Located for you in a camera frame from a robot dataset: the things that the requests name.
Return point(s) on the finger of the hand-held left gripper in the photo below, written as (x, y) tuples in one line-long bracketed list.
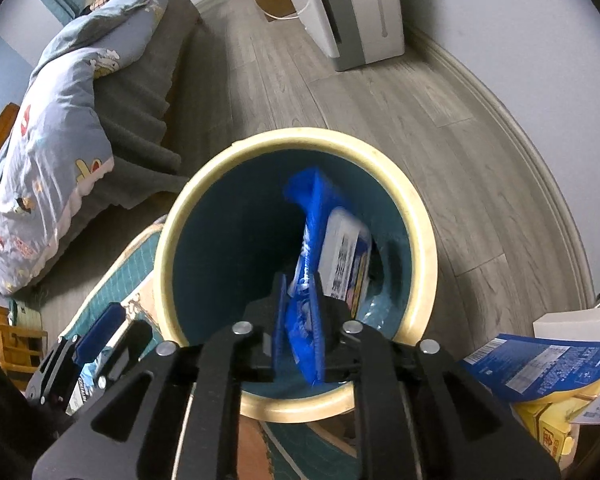
[(102, 327), (127, 352)]

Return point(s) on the white box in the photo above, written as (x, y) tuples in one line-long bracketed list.
[(575, 322)]

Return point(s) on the white printed wrapper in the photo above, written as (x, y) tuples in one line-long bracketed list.
[(87, 382)]

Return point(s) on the yellow box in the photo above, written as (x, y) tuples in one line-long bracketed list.
[(545, 430)]

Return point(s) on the blue wet wipe packet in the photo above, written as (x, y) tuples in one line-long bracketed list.
[(307, 340)]

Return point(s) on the wooden chair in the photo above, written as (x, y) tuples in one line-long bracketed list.
[(15, 350)]

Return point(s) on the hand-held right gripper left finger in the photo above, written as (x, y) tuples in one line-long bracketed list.
[(280, 320)]

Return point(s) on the pale blue cartoon blanket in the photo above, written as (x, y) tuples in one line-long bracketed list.
[(50, 160)]

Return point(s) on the green and white bucket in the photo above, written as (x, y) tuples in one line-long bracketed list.
[(25, 315)]

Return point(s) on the cream rimmed teal trash bin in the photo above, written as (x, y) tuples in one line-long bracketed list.
[(300, 138)]

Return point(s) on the white paper sheet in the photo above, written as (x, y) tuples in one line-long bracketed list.
[(592, 407)]

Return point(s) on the blue printed carton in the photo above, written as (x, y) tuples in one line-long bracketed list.
[(540, 365)]

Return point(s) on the wooden bed with grey sheet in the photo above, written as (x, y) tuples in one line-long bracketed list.
[(140, 110)]

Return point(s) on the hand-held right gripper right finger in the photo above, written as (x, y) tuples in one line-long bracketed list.
[(332, 322)]

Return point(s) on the teal patterned rug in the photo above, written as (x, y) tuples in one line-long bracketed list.
[(125, 270)]

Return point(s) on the white floor appliance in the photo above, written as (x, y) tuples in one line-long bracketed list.
[(360, 15)]

